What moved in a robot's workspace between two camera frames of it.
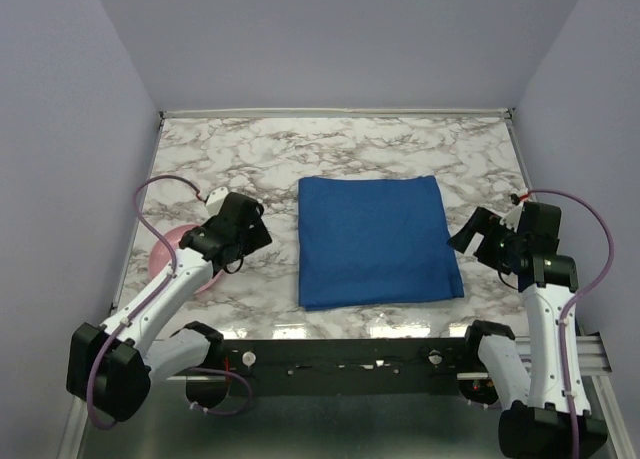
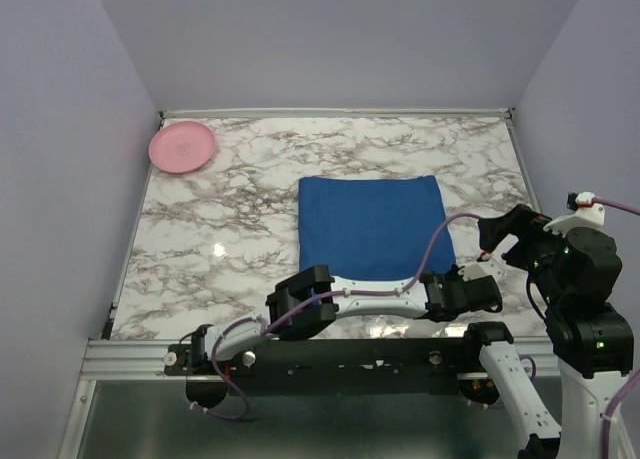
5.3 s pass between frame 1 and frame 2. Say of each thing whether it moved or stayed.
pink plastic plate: moved
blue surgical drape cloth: stayed
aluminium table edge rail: stayed
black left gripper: moved
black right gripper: moved
